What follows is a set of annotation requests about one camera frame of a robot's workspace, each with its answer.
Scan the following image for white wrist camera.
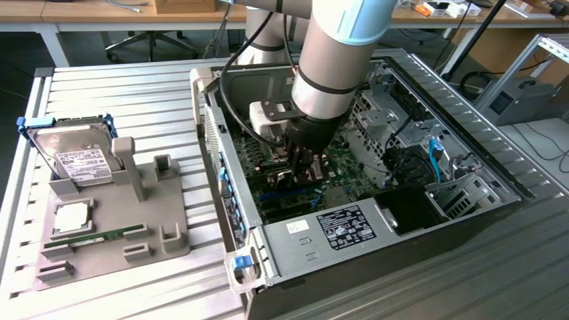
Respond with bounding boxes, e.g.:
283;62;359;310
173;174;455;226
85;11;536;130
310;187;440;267
247;100;298;143

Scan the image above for grey power supply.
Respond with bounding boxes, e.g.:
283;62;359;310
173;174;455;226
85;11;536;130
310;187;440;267
260;196;400;279

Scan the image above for black power wire bundle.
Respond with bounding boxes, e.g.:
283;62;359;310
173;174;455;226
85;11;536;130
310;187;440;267
382;146;435;187

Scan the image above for green RAM stick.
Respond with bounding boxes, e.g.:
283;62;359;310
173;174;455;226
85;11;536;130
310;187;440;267
43;225;149;251

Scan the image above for blue flat wire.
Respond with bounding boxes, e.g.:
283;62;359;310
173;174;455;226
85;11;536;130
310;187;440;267
428;138;446;185

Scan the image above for perforated metal disk bay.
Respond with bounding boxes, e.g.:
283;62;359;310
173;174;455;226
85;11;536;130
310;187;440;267
350;61;431;167

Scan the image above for office chair base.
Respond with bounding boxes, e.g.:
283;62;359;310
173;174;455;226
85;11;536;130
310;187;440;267
105;29;202;63

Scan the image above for silver CPU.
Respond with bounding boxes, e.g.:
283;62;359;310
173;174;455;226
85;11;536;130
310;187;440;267
53;201;94;234

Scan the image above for hard drive in blue caddy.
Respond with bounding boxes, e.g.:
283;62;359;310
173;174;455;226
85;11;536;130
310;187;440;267
17;113;119;183

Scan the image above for small white box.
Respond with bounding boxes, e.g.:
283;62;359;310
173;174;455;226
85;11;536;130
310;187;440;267
454;3;482;17

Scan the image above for wooden desk white frame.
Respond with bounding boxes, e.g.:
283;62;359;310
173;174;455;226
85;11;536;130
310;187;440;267
0;0;250;67

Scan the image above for grey control box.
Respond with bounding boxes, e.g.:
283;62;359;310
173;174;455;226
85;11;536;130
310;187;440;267
487;76;569;127

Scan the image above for green motherboard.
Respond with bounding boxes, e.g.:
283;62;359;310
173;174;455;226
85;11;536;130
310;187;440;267
231;126;371;224

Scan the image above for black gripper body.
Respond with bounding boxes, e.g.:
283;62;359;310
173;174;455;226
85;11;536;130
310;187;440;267
284;115;344;157

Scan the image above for blue card retainer clips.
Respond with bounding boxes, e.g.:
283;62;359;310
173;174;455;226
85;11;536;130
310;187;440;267
217;166;247;249

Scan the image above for brown cardboard box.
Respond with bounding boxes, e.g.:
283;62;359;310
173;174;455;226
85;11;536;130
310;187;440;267
155;0;222;15

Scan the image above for wooden desk with panel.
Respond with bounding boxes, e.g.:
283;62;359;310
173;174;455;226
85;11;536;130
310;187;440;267
387;0;569;77

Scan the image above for black slanted pole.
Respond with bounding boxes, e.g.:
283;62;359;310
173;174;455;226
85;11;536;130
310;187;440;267
438;0;508;83

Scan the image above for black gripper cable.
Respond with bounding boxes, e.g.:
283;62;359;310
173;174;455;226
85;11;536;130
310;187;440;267
221;0;286;148

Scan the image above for aluminium profile frame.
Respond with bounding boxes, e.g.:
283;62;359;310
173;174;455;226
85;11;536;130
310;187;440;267
474;33;569;104

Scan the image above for orange and white box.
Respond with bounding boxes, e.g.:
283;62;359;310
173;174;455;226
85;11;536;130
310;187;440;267
422;1;447;17

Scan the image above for silver chipset heatsink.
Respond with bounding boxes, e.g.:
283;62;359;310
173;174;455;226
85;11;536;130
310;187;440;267
328;187;358;207

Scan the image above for silver hard disk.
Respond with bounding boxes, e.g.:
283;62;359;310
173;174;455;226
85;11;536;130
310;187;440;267
26;116;125;187

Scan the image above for black expansion slot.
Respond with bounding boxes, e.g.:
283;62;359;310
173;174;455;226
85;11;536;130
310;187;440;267
260;197;318;214
266;205;326;223

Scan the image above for black cable coil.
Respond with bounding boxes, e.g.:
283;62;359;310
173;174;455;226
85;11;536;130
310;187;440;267
460;71;495;97

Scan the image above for grey cable on desk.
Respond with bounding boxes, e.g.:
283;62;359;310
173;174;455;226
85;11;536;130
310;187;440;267
109;0;153;13

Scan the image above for grey parts rack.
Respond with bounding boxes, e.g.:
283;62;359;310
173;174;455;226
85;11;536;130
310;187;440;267
34;135;194;291

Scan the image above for open black PC case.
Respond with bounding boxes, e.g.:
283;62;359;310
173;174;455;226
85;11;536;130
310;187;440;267
189;55;535;320

